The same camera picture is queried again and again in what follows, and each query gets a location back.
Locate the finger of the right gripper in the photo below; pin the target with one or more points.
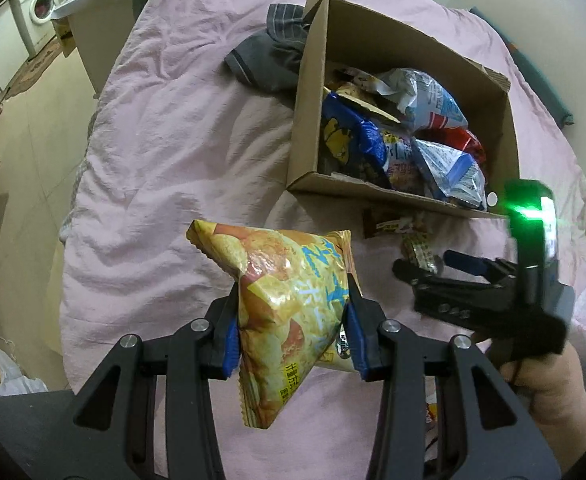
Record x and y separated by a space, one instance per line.
490 269
420 279

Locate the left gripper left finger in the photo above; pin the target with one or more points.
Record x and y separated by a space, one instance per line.
107 430

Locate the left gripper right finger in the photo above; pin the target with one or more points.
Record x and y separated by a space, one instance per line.
482 431

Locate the blue white chip bag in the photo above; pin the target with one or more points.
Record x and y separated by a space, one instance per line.
452 176

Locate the yellow orange chip bag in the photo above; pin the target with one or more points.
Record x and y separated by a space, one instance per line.
292 292

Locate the red cartoon snack bag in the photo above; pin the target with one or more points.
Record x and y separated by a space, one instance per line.
459 138

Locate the dark blue snack packet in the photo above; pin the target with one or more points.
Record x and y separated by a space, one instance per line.
354 141

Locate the silver blue snack bag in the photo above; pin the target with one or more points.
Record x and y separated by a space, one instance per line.
419 99

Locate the white rice cake packet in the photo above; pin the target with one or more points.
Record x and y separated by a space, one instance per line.
432 410

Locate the pink white snack stick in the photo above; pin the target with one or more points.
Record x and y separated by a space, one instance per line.
404 175

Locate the person's right hand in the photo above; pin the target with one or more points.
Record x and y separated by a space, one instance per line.
557 400

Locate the white plastic bag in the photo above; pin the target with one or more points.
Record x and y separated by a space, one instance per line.
13 382

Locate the brown cardboard box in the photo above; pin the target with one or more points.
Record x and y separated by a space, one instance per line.
367 43

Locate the teal bolster cushion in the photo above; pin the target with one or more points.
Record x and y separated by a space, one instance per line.
534 77

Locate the white yellow snack bag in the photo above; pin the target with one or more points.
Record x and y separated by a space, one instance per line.
343 85

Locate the dark grey folded garment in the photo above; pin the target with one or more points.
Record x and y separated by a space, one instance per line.
269 60

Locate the brown floor mat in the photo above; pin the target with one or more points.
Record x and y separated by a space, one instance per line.
33 69

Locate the white storage bin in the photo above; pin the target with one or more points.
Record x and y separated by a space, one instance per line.
96 30

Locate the white washing machine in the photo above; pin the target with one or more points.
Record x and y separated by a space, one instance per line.
33 20

